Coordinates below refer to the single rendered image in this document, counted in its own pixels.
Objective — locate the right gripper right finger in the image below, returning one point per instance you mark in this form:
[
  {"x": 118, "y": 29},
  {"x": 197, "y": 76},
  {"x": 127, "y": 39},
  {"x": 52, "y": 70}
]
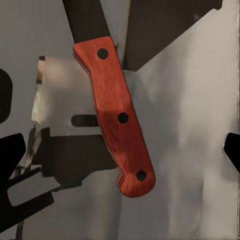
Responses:
[{"x": 232, "y": 149}]

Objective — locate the parer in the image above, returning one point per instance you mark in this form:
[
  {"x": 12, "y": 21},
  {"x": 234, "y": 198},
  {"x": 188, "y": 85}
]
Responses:
[{"x": 116, "y": 112}]

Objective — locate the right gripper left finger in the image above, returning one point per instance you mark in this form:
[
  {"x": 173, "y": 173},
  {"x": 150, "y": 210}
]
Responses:
[{"x": 12, "y": 149}]

